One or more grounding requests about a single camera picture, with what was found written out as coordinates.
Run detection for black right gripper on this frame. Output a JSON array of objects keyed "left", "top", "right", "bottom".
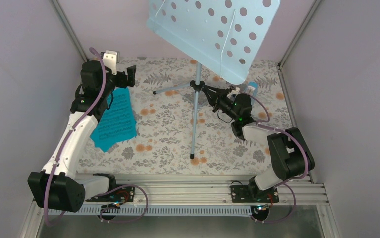
[{"left": 204, "top": 86, "right": 239, "bottom": 121}]

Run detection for blue metronome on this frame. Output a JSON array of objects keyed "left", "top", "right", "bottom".
[{"left": 245, "top": 82, "right": 259, "bottom": 97}]

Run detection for blue sheet music pages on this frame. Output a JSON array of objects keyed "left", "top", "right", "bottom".
[{"left": 94, "top": 88, "right": 137, "bottom": 143}]

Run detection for light blue music stand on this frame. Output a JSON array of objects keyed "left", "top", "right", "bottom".
[{"left": 146, "top": 0, "right": 281, "bottom": 160}]

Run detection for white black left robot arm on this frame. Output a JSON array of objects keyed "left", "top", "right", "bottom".
[{"left": 27, "top": 61, "right": 137, "bottom": 212}]

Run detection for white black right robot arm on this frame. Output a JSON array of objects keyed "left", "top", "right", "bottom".
[{"left": 201, "top": 86, "right": 315, "bottom": 202}]

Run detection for floral patterned table mat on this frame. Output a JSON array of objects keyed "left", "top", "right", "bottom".
[{"left": 77, "top": 57, "right": 271, "bottom": 175}]

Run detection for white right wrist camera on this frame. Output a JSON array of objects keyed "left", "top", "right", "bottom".
[{"left": 227, "top": 86, "right": 240, "bottom": 101}]

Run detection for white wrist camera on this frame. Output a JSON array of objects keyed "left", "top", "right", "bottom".
[
  {"left": 227, "top": 86, "right": 240, "bottom": 101},
  {"left": 102, "top": 50, "right": 120, "bottom": 75}
]

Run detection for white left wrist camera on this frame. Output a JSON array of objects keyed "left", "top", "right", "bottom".
[{"left": 102, "top": 50, "right": 120, "bottom": 75}]

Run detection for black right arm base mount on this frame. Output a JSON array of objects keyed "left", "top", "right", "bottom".
[{"left": 230, "top": 185, "right": 279, "bottom": 203}]

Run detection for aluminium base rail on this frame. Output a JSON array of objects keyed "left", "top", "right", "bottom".
[{"left": 20, "top": 175, "right": 340, "bottom": 238}]

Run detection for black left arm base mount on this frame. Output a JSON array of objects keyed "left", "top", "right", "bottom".
[{"left": 87, "top": 187, "right": 135, "bottom": 203}]

